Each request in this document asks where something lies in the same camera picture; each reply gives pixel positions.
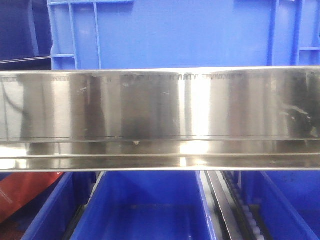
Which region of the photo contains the stainless steel shelf beam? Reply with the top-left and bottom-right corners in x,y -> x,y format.
0,66 -> 320,172

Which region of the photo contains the blue lower middle bin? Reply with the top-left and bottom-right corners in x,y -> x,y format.
71,170 -> 217,240

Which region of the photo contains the blue bin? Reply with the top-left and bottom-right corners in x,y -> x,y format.
240,170 -> 320,240
71,170 -> 217,240
22,172 -> 97,240

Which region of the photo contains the large blue upper crate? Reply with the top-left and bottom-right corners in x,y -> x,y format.
47,0 -> 320,70

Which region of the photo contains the blue lower left bin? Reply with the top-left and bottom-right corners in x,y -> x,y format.
22,172 -> 97,240

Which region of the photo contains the blue lower right bin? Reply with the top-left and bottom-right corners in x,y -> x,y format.
240,170 -> 320,240

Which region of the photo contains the red package in bin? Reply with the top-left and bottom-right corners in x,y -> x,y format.
0,172 -> 63,222

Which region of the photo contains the dark blue upper left crate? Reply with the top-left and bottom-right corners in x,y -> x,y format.
0,0 -> 52,61

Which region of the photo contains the metal roller track rail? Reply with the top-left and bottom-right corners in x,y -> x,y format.
201,170 -> 272,240

